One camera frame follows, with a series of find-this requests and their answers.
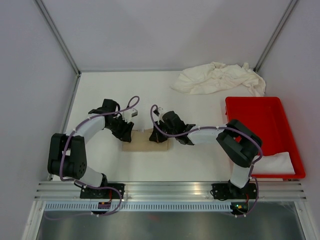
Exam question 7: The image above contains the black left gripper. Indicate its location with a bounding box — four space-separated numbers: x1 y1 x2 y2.
105 115 134 143

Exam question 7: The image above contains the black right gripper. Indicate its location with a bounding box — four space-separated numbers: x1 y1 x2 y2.
149 119 177 143

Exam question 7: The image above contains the beige t shirt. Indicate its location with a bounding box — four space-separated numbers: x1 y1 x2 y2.
122 128 173 152

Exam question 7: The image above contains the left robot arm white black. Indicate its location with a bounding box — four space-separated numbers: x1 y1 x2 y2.
47 96 140 198

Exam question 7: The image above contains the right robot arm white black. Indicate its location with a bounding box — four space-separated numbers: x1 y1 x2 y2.
149 105 263 198

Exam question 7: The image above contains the cream white t shirt pile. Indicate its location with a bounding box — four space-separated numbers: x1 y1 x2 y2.
170 62 266 97

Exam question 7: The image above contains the red plastic bin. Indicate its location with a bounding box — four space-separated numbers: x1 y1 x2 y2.
225 96 306 179

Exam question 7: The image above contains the white folded cloth in bin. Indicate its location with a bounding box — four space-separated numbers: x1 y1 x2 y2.
252 152 295 175

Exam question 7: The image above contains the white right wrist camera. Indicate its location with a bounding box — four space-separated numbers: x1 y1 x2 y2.
153 107 166 119

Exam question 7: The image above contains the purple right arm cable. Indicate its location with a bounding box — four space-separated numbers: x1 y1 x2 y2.
149 104 263 218

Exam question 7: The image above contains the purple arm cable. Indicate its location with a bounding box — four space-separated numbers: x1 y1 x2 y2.
44 95 140 221
149 104 263 218

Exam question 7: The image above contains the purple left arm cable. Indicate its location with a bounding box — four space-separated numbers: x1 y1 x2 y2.
44 95 140 221

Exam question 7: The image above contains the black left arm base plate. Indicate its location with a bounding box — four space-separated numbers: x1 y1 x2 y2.
80 183 125 200

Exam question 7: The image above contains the white slotted cable duct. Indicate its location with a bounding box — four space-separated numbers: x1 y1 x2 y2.
44 201 232 212

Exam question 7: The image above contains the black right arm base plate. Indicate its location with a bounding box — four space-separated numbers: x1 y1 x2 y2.
210 182 258 201

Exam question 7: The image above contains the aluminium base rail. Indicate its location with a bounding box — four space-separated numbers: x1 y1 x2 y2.
34 181 307 202

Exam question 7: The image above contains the left aluminium frame post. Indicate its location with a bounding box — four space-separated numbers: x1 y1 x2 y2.
33 0 81 77

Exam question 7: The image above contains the aluminium frame post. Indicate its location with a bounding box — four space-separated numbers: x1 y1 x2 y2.
33 0 81 77
253 0 300 73

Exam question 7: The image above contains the right aluminium frame post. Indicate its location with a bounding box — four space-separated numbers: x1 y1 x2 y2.
253 0 300 73

